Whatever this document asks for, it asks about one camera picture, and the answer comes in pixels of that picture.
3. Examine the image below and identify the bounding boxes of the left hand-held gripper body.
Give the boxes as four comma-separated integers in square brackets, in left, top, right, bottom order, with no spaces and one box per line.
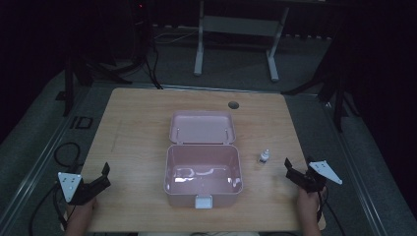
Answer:
[57,171,112,207]

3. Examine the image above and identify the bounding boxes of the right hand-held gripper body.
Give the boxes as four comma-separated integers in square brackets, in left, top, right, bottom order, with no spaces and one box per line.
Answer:
[285,159,343,194]

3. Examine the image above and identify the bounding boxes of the small white dropper bottle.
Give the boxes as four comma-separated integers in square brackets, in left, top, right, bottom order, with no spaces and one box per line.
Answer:
[258,148,271,165]

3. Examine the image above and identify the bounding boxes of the pink plastic storage box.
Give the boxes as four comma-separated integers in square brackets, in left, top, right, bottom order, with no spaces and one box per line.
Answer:
[162,110,244,210]

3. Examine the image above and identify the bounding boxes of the person's left hand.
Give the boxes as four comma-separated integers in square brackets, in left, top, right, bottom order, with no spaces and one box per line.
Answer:
[67,196,98,221]

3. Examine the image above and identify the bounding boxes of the person's right hand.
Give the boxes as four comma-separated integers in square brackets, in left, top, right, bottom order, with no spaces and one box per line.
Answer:
[297,186,328,221]

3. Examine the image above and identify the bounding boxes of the black metal stand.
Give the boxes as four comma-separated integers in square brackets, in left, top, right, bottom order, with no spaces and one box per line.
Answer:
[54,42,134,118]
[280,19,362,134]

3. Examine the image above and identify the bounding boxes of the black cable on floor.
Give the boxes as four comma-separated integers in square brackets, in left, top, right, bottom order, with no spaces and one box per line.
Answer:
[29,142,83,236]

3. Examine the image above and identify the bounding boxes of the right hand-held gripper cable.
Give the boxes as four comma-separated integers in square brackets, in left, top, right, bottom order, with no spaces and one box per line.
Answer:
[316,190,347,236]

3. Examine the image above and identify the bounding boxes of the black cables bundle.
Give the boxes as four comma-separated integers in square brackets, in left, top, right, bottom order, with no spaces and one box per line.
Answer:
[131,19,164,90]

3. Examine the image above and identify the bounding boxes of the white metal table frame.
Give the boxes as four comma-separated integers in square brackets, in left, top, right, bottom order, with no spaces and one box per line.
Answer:
[193,0,290,83]

